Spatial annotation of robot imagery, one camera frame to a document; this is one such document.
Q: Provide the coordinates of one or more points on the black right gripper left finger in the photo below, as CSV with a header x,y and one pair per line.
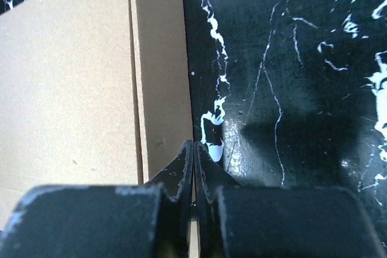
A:
x,y
149,220

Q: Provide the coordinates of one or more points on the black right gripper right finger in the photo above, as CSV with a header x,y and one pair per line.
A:
x,y
236,220

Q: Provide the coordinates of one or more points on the brown cardboard box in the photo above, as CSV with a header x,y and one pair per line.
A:
x,y
93,92

